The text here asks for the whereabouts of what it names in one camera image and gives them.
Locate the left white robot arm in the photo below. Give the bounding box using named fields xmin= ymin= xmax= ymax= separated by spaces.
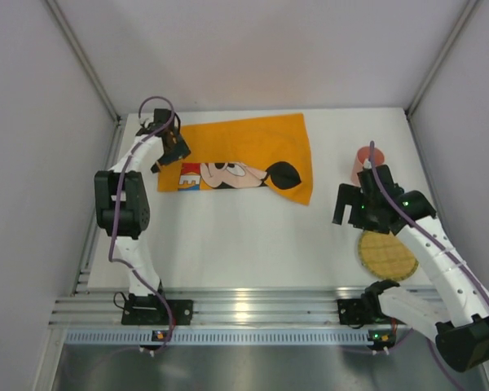
xmin=94 ymin=109 xmax=190 ymax=297

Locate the yellow round plate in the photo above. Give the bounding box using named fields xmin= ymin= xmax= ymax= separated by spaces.
xmin=356 ymin=231 xmax=419 ymax=282

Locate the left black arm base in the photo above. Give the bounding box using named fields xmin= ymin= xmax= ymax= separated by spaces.
xmin=112 ymin=292 xmax=193 ymax=326

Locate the orange Mickey Mouse placemat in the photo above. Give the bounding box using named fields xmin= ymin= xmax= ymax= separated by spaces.
xmin=157 ymin=113 xmax=313 ymax=205

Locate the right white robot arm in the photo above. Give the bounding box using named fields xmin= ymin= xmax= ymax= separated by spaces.
xmin=333 ymin=165 xmax=489 ymax=372

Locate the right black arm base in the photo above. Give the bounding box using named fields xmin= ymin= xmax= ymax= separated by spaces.
xmin=337 ymin=298 xmax=391 ymax=329

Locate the pink plastic cup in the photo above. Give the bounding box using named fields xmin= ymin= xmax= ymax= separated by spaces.
xmin=350 ymin=146 xmax=385 ymax=187

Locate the perforated grey cable duct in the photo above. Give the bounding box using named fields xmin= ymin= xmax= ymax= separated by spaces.
xmin=65 ymin=328 xmax=396 ymax=348

